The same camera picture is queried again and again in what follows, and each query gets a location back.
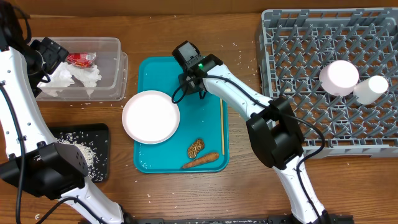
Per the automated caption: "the red snack wrapper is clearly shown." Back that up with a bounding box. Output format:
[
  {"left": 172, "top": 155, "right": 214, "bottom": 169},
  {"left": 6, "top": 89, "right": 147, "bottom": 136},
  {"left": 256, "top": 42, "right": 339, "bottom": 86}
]
[{"left": 66, "top": 52, "right": 96, "bottom": 68}]

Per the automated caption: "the white tissue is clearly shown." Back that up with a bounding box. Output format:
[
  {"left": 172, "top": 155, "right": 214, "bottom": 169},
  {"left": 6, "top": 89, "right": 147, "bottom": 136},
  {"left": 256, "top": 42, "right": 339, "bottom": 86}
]
[
  {"left": 39, "top": 62, "right": 75, "bottom": 97},
  {"left": 67, "top": 65, "right": 102, "bottom": 96}
]

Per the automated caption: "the large white plate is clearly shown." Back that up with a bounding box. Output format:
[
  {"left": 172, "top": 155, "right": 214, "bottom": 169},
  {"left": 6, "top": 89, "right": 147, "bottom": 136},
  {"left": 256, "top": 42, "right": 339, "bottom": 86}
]
[{"left": 122, "top": 90, "right": 180, "bottom": 144}]

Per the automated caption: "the brown patterned cookie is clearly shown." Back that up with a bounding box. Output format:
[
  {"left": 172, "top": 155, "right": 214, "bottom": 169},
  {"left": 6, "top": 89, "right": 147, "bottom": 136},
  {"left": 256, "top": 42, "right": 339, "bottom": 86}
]
[{"left": 187, "top": 139, "right": 205, "bottom": 159}]

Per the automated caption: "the orange carrot piece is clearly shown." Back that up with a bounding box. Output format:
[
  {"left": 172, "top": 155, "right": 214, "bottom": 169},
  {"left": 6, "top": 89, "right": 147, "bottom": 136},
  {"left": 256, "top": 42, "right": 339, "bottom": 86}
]
[{"left": 181, "top": 152, "right": 220, "bottom": 169}]

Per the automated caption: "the small pink bowl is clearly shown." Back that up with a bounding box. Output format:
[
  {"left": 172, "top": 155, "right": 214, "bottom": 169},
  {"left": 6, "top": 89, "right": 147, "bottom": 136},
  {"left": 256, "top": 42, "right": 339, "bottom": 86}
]
[{"left": 319, "top": 60, "right": 359, "bottom": 96}]

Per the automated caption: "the white cup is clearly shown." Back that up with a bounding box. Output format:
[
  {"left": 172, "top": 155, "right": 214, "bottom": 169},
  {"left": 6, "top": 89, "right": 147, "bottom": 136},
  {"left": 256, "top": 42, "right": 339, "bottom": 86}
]
[{"left": 353, "top": 75, "right": 389, "bottom": 105}]

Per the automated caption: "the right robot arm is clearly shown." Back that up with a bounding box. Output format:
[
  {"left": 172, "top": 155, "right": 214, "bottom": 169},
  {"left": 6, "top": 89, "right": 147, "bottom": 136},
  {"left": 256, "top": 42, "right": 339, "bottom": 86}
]
[{"left": 172, "top": 41, "right": 330, "bottom": 223}]

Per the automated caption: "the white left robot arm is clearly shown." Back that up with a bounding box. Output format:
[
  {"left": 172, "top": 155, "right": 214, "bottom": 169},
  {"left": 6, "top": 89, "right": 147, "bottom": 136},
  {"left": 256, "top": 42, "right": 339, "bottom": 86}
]
[{"left": 1, "top": 1, "right": 135, "bottom": 223}]

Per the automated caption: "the clear plastic waste bin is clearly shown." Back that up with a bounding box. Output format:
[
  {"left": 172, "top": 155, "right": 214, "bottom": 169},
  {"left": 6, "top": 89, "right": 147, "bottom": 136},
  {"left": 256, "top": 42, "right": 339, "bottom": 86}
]
[{"left": 36, "top": 37, "right": 128, "bottom": 101}]

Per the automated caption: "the black waste tray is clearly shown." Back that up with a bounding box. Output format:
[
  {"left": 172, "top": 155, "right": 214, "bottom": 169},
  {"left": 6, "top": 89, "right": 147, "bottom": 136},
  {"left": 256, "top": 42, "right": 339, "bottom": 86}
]
[{"left": 50, "top": 123, "right": 110, "bottom": 183}]

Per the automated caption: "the grey dishwasher rack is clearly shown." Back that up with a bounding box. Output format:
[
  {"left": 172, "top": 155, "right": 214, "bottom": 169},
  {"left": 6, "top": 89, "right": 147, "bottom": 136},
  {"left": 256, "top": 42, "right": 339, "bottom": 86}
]
[{"left": 256, "top": 7, "right": 397, "bottom": 157}]

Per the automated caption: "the crumpled white tissue in bin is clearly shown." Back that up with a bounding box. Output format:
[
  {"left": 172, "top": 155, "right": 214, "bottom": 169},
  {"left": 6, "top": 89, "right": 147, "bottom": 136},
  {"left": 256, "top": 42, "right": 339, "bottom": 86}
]
[{"left": 39, "top": 62, "right": 75, "bottom": 97}]

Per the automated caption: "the wooden chopstick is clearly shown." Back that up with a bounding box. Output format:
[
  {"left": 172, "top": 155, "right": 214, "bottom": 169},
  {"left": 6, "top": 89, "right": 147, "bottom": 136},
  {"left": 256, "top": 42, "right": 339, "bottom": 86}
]
[{"left": 220, "top": 99, "right": 225, "bottom": 155}]

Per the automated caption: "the teal plastic tray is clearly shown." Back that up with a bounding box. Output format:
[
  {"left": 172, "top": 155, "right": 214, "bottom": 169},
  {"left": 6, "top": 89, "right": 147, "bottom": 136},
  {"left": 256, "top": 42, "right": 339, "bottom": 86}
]
[{"left": 133, "top": 57, "right": 229, "bottom": 174}]

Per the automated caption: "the pile of rice grains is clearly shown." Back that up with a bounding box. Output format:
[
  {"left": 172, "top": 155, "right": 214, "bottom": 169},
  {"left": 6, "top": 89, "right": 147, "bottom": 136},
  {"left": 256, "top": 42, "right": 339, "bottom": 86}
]
[{"left": 54, "top": 131, "right": 109, "bottom": 183}]

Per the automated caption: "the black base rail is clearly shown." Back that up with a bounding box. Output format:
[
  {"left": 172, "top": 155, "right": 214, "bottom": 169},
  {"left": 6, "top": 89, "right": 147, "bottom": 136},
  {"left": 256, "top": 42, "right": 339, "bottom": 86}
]
[{"left": 135, "top": 215, "right": 354, "bottom": 224}]

